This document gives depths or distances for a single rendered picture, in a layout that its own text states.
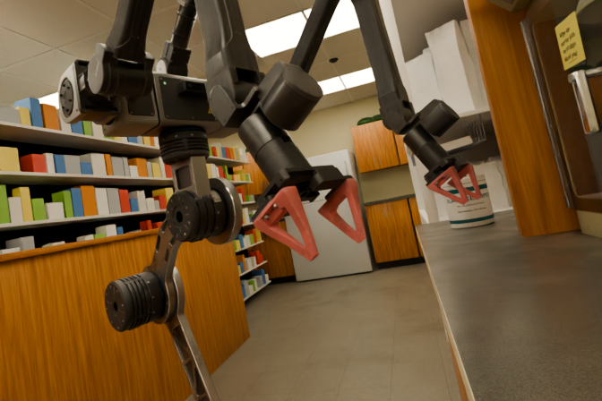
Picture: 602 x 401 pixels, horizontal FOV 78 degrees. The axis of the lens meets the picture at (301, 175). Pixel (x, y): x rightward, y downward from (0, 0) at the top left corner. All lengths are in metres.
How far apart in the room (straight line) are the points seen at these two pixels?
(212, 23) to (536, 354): 0.53
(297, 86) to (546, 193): 0.66
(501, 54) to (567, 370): 0.74
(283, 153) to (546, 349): 0.32
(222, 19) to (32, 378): 1.81
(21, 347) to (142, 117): 1.31
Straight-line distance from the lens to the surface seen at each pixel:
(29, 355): 2.09
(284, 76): 0.45
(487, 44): 0.99
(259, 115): 0.50
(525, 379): 0.36
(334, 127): 6.28
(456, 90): 1.90
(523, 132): 0.96
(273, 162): 0.46
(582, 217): 0.91
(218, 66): 0.54
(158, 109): 1.06
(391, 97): 0.93
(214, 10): 0.58
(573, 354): 0.39
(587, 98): 0.65
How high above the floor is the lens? 1.10
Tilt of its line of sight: 5 degrees up
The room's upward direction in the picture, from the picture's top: 11 degrees counter-clockwise
